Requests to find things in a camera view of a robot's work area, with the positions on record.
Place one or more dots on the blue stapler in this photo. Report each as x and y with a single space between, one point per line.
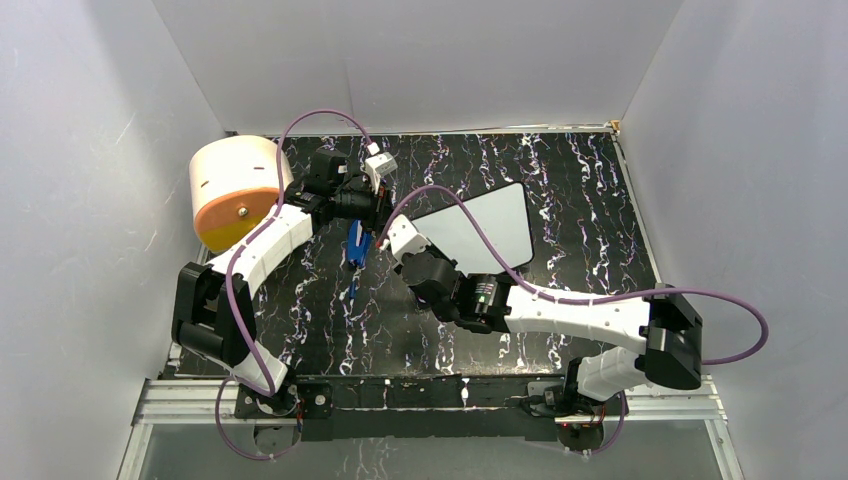
359 240

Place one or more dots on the small black-framed whiteboard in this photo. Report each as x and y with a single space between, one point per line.
502 214

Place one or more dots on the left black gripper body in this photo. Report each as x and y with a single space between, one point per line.
365 205

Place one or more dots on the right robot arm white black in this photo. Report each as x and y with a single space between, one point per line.
654 338

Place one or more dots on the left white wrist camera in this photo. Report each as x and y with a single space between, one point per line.
378 165

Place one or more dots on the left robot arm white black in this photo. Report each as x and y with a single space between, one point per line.
213 313

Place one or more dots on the cream orange cylindrical drum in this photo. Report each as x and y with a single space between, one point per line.
234 184

